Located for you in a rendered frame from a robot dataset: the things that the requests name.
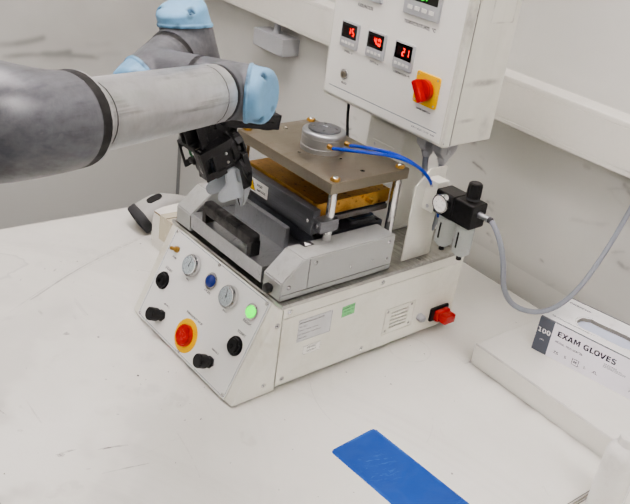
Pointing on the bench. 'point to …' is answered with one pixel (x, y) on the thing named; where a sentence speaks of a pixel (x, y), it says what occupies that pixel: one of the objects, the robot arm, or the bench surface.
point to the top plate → (328, 156)
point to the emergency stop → (184, 335)
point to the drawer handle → (232, 226)
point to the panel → (204, 311)
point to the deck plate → (336, 284)
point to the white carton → (598, 348)
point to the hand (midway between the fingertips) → (243, 196)
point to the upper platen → (368, 202)
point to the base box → (339, 324)
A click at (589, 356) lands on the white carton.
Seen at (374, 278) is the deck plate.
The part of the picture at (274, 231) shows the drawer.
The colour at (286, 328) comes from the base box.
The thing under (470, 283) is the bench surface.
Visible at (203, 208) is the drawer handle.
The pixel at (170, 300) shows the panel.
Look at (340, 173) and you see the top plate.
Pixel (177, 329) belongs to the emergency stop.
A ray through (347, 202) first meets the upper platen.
